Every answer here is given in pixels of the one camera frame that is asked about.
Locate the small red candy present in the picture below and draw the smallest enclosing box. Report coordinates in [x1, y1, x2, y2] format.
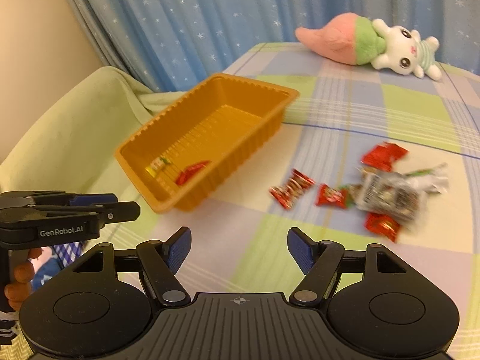
[316, 184, 348, 209]

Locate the yellow candy wrapper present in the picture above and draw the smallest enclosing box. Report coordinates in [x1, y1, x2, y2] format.
[145, 156, 172, 177]

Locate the red twisted candy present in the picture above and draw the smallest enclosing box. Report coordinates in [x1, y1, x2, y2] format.
[269, 169, 315, 210]

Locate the clear nut snack packet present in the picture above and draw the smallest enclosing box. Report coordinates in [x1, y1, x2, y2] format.
[355, 167, 427, 224]

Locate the red square snack pouch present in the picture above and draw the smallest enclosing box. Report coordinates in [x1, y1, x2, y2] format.
[360, 142, 408, 172]

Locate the silver green snack bag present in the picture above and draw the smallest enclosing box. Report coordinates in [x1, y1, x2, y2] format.
[403, 163, 449, 194]

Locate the left hand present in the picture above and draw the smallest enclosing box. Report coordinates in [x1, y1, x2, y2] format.
[4, 248, 42, 311]

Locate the green cloth covered sofa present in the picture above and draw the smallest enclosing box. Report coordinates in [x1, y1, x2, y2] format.
[1, 67, 182, 192]

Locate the orange plastic tray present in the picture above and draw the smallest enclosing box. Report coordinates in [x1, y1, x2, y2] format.
[115, 73, 299, 213]

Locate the plaid tablecloth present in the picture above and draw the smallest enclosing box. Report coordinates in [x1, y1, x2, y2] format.
[0, 41, 480, 360]

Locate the blue star curtain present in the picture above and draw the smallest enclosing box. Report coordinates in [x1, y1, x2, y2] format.
[70, 0, 479, 91]

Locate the pink carrot bunny plush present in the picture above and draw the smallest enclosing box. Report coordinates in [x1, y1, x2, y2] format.
[295, 12, 442, 81]

